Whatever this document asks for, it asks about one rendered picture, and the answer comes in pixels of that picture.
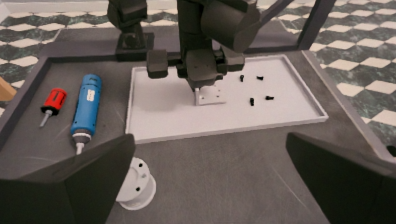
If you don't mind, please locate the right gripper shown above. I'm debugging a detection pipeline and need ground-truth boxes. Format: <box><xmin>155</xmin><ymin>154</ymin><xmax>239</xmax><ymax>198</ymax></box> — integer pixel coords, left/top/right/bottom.
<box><xmin>146</xmin><ymin>26</ymin><xmax>245</xmax><ymax>84</ymax></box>

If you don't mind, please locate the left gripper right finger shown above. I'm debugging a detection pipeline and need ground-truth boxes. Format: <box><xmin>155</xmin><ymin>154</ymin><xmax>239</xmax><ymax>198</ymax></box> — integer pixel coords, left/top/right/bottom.
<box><xmin>285</xmin><ymin>132</ymin><xmax>396</xmax><ymax>224</ymax></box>

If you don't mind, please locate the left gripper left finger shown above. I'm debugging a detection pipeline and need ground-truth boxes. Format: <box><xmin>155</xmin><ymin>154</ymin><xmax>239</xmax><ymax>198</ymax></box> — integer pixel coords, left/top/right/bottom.
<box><xmin>0</xmin><ymin>133</ymin><xmax>136</xmax><ymax>224</ymax></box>

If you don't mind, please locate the red screwdriver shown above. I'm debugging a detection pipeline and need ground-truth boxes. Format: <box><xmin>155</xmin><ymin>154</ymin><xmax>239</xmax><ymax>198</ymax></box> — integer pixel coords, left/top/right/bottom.
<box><xmin>40</xmin><ymin>88</ymin><xmax>67</xmax><ymax>127</ymax></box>

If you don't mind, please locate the white metal bracket with holes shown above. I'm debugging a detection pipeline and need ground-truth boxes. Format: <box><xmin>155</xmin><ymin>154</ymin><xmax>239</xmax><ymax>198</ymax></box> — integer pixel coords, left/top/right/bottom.
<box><xmin>194</xmin><ymin>80</ymin><xmax>226</xmax><ymax>106</ymax></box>

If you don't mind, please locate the blue electric screwdriver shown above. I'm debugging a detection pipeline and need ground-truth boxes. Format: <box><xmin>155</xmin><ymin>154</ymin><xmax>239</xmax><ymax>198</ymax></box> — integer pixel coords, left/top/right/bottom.
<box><xmin>71</xmin><ymin>73</ymin><xmax>102</xmax><ymax>154</ymax></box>

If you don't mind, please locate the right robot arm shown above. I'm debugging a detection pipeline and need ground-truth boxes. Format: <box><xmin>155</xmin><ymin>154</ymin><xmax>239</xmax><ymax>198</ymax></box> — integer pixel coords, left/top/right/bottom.
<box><xmin>106</xmin><ymin>0</ymin><xmax>261</xmax><ymax>88</ymax></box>

